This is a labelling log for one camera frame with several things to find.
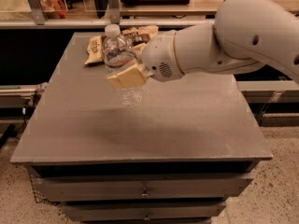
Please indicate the lower grey drawer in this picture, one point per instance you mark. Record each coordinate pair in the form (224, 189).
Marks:
(143, 211)

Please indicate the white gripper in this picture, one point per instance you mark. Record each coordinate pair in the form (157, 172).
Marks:
(159, 57)

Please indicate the grey drawer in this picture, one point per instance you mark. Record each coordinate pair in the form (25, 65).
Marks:
(143, 211)
(142, 187)

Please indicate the grey drawer cabinet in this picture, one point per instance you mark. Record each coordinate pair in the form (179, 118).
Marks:
(196, 125)

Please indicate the upper grey drawer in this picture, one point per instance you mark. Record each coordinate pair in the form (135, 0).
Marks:
(142, 187)

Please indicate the metal shelf rail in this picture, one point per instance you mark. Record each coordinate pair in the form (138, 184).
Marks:
(96, 24)

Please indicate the brown chip bag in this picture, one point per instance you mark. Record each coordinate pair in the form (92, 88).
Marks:
(137, 38)

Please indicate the clear plastic water bottle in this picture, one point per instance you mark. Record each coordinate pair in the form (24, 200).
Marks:
(118, 54)

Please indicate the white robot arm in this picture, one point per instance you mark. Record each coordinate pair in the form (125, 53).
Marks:
(245, 36)

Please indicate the orange bag behind glass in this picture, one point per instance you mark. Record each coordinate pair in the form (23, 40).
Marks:
(54, 6)

